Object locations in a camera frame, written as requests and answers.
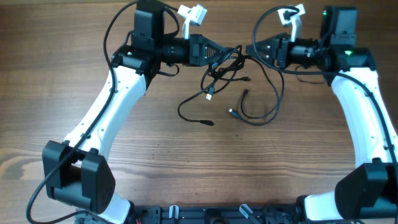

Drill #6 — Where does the black USB cable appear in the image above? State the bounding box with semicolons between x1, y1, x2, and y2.
177;45;252;127

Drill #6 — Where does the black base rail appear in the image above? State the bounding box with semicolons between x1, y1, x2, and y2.
126;203;311;224

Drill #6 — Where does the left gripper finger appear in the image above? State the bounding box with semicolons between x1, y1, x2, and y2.
203;37;228;58
203;51;232;66

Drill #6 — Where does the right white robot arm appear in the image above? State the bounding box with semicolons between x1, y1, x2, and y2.
246;5;397;223

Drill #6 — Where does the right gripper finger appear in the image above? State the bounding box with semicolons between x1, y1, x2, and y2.
246;49;277;66
256;33;286;54

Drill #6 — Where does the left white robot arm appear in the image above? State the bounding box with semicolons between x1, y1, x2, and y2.
42;1;226;218

